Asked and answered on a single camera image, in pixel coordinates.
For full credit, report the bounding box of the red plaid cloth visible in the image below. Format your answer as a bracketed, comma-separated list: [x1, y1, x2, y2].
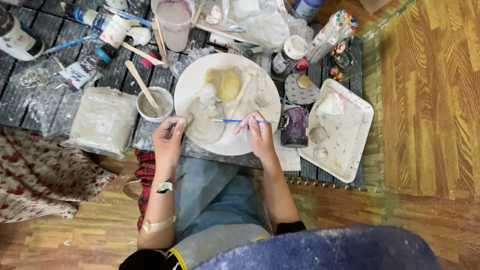
[134, 149, 157, 232]

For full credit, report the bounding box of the blue label paint tube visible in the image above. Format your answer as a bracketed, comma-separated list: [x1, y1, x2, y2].
[60, 2, 113, 31]

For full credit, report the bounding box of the floral red and white cloth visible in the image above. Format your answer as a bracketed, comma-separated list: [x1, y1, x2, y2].
[0, 125, 118, 223]

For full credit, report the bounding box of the white clay figurine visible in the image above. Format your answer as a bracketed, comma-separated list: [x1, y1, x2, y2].
[198, 83, 221, 111]

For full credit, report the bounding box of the pink cap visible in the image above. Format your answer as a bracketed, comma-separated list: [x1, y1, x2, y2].
[141, 52, 159, 70]

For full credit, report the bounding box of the thin blue paintbrush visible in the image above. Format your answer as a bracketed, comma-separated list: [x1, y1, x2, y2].
[207, 116, 279, 125]

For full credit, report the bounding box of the wooden spatula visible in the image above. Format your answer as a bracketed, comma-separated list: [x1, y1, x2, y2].
[125, 60, 161, 112]

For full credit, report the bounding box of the pair of wooden sticks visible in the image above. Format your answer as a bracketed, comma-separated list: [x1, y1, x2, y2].
[151, 16, 169, 69]

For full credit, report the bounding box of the white rectangular paint-stained tray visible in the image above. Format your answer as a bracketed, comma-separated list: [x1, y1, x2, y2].
[297, 78, 375, 184]

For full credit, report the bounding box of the person's light blue apron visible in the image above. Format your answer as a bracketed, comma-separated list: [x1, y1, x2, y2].
[167, 156, 274, 270]

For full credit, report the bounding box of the grey plank-pattern mat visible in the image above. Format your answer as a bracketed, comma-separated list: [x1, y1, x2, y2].
[0, 0, 365, 189]

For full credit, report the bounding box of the crumpled clear plastic bag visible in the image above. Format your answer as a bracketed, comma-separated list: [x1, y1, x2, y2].
[229, 0, 315, 49]

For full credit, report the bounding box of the clear bag of grey clay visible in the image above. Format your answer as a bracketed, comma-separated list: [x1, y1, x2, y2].
[60, 86, 139, 161]

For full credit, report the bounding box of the dark paint bottle white cap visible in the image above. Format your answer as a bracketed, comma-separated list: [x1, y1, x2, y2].
[271, 35, 308, 77]

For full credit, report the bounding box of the grey sandpaper disc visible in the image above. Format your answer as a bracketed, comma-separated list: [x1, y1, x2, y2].
[284, 73, 321, 106]

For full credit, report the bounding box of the grey clay blob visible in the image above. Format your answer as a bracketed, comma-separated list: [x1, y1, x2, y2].
[308, 124, 329, 145]

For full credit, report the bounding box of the purple cup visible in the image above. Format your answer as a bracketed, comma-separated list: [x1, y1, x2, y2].
[278, 106, 310, 149]

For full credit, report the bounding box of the beige tape strip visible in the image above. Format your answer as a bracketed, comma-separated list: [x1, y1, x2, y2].
[142, 215, 176, 234]

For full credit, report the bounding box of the pack of coloured markers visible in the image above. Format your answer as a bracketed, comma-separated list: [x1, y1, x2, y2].
[305, 10, 358, 64]

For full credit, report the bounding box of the yellow clay lump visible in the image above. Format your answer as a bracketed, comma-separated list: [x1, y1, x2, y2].
[204, 67, 241, 103]

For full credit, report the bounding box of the large black and white bottle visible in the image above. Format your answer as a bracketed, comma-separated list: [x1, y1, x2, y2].
[0, 5, 46, 62]

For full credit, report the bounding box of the crumpled white tissue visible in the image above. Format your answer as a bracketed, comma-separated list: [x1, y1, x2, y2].
[316, 92, 345, 116]

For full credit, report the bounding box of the person's right hand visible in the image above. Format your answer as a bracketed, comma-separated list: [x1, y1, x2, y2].
[234, 109, 277, 161]

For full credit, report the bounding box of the blue bottle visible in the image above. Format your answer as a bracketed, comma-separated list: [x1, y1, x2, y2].
[292, 0, 324, 24]

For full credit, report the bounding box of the green bead bracelet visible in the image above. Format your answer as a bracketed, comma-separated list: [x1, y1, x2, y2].
[330, 50, 355, 73]

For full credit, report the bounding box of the flat wooden stick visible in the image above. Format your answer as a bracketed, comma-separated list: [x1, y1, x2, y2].
[121, 41, 166, 66]

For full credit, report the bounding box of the person's blue fleece top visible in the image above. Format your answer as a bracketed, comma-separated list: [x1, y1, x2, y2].
[191, 224, 440, 270]

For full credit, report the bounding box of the wooden modelling stick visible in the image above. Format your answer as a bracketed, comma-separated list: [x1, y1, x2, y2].
[228, 74, 252, 120]

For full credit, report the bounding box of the white paint tube black cap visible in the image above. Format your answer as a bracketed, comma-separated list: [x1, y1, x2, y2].
[58, 43, 118, 90]

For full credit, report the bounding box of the clear bag of metal rings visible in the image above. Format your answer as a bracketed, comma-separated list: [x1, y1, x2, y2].
[9, 60, 72, 99]

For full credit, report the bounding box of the white paper sheet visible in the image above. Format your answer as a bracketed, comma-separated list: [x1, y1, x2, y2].
[273, 133, 302, 172]

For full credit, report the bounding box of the large white round plate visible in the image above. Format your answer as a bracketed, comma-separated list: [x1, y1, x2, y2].
[173, 52, 282, 157]

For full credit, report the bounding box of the flat grey clay disc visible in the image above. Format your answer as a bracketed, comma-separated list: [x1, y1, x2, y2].
[184, 105, 227, 145]

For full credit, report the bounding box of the small white slip bowl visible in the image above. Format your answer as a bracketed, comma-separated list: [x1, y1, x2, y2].
[136, 86, 174, 123]

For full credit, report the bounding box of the blue handled paintbrush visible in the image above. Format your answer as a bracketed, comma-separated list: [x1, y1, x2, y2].
[44, 34, 100, 55]

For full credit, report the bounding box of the person's left hand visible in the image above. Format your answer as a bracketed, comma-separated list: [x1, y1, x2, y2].
[151, 116, 187, 170]

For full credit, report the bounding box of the clear cup of cloudy water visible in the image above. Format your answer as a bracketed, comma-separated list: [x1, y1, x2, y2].
[151, 0, 196, 53]

